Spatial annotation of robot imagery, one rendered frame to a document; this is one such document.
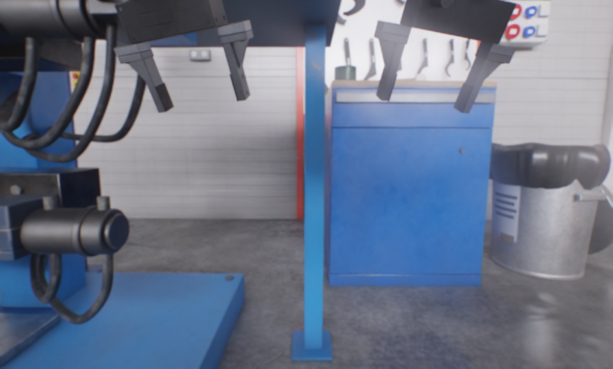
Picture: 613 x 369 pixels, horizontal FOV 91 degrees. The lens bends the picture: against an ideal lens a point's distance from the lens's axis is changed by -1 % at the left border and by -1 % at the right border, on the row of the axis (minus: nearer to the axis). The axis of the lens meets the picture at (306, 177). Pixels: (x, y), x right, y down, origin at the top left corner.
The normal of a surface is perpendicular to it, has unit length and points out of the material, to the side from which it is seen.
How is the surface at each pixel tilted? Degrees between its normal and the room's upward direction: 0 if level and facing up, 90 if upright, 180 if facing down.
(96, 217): 41
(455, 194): 90
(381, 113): 90
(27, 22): 131
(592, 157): 82
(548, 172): 100
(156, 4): 114
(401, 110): 90
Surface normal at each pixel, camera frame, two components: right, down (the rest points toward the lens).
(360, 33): 0.00, 0.13
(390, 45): 0.09, 0.51
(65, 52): 1.00, 0.00
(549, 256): -0.34, 0.17
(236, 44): -0.12, 0.51
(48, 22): 0.00, 0.75
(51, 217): 0.00, -0.66
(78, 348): 0.00, -0.99
